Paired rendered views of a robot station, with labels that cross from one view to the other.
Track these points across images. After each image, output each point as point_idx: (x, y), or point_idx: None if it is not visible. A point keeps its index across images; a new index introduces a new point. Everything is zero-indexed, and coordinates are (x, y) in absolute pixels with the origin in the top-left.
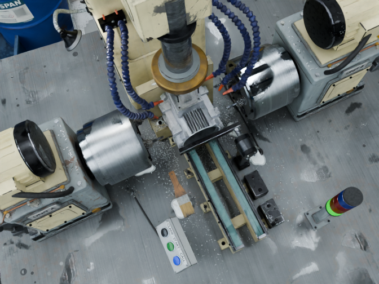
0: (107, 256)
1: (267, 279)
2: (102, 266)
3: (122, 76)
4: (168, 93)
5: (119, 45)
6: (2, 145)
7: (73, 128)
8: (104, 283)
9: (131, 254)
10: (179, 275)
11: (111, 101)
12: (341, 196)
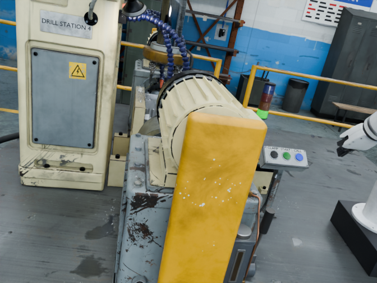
0: (265, 264)
1: (292, 185)
2: (277, 272)
3: (107, 117)
4: (156, 101)
5: (115, 60)
6: (200, 82)
7: (76, 243)
8: (298, 277)
9: (266, 245)
10: (289, 221)
11: (73, 203)
12: (269, 87)
